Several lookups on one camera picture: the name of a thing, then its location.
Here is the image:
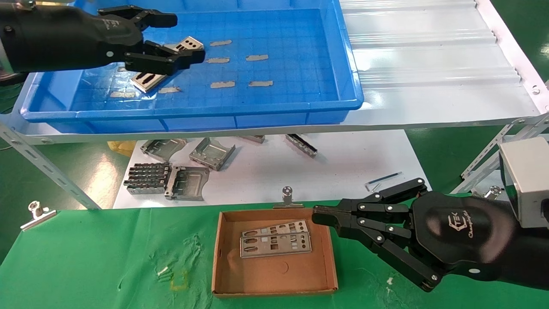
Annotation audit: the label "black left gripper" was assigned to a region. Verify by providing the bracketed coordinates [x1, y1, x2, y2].
[79, 5, 205, 76]

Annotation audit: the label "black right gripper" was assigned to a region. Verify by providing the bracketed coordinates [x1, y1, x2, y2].
[329, 191, 517, 292]

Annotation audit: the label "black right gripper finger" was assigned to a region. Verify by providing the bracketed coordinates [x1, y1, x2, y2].
[312, 177, 428, 224]

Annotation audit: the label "silver metal IO shield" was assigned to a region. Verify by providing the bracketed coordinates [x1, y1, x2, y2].
[241, 219, 310, 239]
[239, 232, 313, 259]
[131, 36, 205, 93]

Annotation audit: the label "shallow cardboard box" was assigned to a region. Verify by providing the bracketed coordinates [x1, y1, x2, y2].
[212, 208, 338, 298]

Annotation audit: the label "blue plastic tray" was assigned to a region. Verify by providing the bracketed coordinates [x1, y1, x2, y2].
[21, 0, 365, 133]

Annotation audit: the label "dark allen key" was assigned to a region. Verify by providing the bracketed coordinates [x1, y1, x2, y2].
[365, 172, 403, 192]

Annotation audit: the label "white sheet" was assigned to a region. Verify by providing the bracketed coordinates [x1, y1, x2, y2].
[112, 130, 431, 209]

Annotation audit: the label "yellow crumpled plastic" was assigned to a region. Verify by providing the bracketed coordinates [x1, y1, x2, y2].
[107, 140, 138, 157]

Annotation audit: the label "perforated metal angle strut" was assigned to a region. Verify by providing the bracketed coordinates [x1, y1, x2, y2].
[0, 121, 102, 211]
[451, 114, 549, 194]

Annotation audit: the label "stacked toothed metal brackets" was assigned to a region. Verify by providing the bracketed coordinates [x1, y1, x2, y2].
[123, 162, 171, 195]

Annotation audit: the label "green cloth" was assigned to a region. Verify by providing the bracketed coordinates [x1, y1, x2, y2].
[0, 192, 549, 309]

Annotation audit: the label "dark narrow metal bracket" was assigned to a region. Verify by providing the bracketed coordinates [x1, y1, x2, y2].
[285, 134, 318, 158]

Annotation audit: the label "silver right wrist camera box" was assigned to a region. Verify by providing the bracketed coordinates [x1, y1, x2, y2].
[499, 136, 549, 229]

